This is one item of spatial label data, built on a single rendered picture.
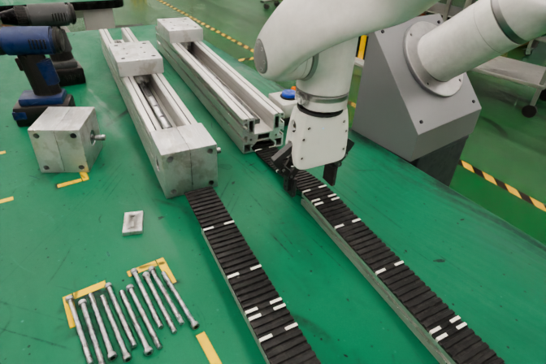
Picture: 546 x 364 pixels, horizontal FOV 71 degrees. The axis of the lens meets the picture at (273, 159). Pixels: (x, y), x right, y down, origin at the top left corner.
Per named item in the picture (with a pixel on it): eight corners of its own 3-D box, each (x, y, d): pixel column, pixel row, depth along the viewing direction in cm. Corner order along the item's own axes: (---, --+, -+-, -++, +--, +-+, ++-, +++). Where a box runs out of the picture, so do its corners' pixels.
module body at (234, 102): (282, 145, 89) (284, 111, 84) (242, 153, 84) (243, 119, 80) (184, 46, 147) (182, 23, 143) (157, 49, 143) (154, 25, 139)
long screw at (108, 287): (104, 288, 53) (103, 283, 52) (111, 285, 53) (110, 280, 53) (131, 350, 46) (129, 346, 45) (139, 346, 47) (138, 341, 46)
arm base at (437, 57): (444, 23, 97) (517, -24, 81) (469, 93, 94) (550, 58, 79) (392, 23, 87) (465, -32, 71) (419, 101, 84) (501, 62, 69)
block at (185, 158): (229, 183, 75) (229, 141, 70) (166, 199, 70) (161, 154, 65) (214, 160, 82) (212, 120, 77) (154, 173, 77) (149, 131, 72)
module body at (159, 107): (203, 162, 81) (201, 127, 76) (154, 173, 77) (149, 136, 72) (132, 51, 140) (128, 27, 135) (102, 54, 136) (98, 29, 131)
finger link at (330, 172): (336, 157, 68) (331, 187, 71) (351, 153, 69) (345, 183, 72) (326, 148, 70) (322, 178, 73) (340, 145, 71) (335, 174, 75)
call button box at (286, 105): (308, 122, 99) (310, 99, 96) (275, 128, 95) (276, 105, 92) (292, 109, 105) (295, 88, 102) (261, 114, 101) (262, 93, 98)
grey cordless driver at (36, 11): (90, 83, 113) (74, 4, 101) (12, 94, 103) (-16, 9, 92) (85, 75, 118) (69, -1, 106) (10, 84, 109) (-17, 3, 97)
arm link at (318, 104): (311, 101, 55) (309, 120, 57) (360, 93, 59) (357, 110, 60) (283, 81, 61) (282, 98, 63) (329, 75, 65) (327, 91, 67)
